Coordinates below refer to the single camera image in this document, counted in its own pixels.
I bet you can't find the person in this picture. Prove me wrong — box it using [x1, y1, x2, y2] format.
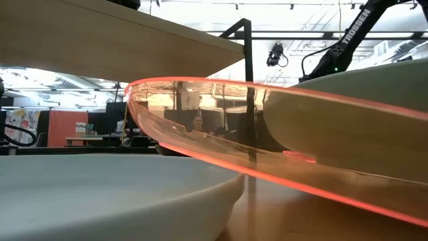
[192, 115, 205, 133]

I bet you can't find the orange translucent plate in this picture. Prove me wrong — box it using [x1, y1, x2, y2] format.
[124, 76, 428, 229]

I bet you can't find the black hanging camera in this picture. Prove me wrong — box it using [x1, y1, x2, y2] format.
[266, 42, 289, 68]

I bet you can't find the orange-red partition panel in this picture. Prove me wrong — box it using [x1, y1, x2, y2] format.
[47, 110, 89, 148]

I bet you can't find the silver ceiling air duct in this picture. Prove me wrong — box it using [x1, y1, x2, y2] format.
[372, 39, 428, 65]

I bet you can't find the low wooden bench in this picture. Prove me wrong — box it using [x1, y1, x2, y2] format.
[65, 135, 104, 147]

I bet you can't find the wooden shelf with black legs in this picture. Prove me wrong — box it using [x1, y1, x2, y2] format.
[0, 0, 258, 175]

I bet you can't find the sage green plate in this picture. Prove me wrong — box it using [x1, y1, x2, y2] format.
[263, 57, 428, 185]

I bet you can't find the black looped cable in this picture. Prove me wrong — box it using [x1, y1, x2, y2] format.
[0, 123, 39, 148]

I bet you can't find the light blue plate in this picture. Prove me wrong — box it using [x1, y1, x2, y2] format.
[0, 153, 247, 241]

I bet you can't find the black table frame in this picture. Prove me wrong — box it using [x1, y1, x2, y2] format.
[0, 146, 158, 156]

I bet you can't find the colourful printed curtain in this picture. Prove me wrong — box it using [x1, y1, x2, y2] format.
[5, 108, 41, 145]

